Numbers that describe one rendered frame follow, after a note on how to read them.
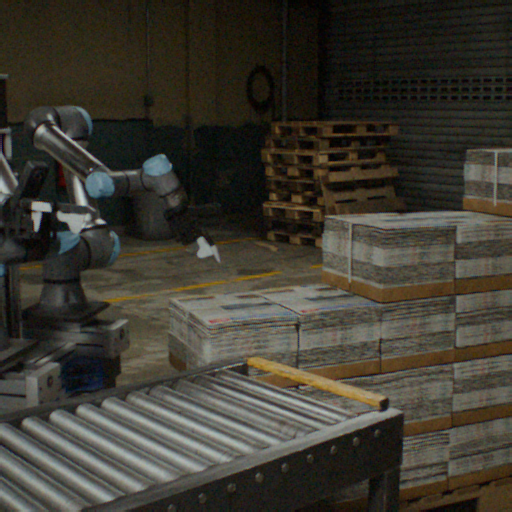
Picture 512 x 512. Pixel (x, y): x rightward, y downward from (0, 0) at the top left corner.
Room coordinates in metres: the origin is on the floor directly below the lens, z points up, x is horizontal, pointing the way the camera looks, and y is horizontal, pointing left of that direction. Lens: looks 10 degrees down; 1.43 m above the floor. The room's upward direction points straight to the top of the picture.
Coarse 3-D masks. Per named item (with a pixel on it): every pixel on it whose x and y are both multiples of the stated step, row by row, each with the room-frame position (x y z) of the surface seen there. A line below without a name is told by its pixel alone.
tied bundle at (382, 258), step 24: (336, 240) 2.90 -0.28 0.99; (360, 240) 2.76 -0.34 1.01; (384, 240) 2.65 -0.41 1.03; (408, 240) 2.69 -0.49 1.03; (432, 240) 2.73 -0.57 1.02; (336, 264) 2.90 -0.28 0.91; (360, 264) 2.76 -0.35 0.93; (384, 264) 2.65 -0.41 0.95; (408, 264) 2.69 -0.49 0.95; (432, 264) 2.73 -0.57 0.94
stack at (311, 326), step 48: (288, 288) 2.89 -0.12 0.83; (336, 288) 2.89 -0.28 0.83; (192, 336) 2.55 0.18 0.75; (240, 336) 2.45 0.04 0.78; (288, 336) 2.51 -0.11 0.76; (336, 336) 2.59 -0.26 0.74; (384, 336) 2.66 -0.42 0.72; (432, 336) 2.73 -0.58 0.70; (480, 336) 2.81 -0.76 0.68; (384, 384) 2.65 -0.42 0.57; (432, 384) 2.72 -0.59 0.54; (480, 384) 2.82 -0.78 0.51; (432, 432) 2.74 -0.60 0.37; (480, 432) 2.82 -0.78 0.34; (432, 480) 2.74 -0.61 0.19
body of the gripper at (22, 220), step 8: (8, 200) 1.82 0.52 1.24; (24, 200) 1.76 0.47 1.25; (32, 200) 1.76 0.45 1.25; (40, 200) 1.76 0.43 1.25; (0, 208) 1.81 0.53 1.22; (8, 208) 1.82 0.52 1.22; (16, 208) 1.77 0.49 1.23; (24, 208) 1.76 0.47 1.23; (0, 216) 1.81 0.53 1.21; (8, 216) 1.82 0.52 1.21; (16, 216) 1.77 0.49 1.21; (24, 216) 1.76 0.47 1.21; (48, 216) 1.78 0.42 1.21; (8, 224) 1.81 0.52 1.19; (16, 224) 1.77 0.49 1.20; (24, 224) 1.76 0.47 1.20; (32, 224) 1.74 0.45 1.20; (40, 224) 1.76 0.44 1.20; (48, 224) 1.78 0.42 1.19; (8, 232) 1.81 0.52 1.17; (16, 232) 1.77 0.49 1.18; (24, 232) 1.76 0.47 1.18; (32, 232) 1.74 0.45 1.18; (40, 232) 1.76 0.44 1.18; (48, 232) 1.79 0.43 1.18; (56, 232) 1.79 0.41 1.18
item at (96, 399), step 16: (192, 368) 2.06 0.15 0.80; (208, 368) 2.06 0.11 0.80; (224, 368) 2.07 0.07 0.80; (240, 368) 2.10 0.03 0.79; (128, 384) 1.93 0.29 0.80; (144, 384) 1.93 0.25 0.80; (160, 384) 1.94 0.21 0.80; (64, 400) 1.82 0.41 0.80; (80, 400) 1.82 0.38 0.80; (96, 400) 1.82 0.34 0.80; (0, 416) 1.71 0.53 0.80; (16, 416) 1.71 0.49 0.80; (48, 416) 1.74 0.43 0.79
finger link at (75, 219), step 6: (60, 204) 1.78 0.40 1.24; (66, 204) 1.77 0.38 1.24; (60, 210) 1.78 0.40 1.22; (66, 210) 1.77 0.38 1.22; (72, 210) 1.77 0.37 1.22; (78, 210) 1.77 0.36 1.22; (84, 210) 1.76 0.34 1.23; (90, 210) 1.76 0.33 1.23; (60, 216) 1.79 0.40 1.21; (66, 216) 1.78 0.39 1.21; (72, 216) 1.78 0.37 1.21; (78, 216) 1.78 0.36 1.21; (84, 216) 1.77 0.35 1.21; (72, 222) 1.78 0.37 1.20; (78, 222) 1.78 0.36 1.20; (72, 228) 1.78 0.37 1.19; (78, 228) 1.77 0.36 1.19
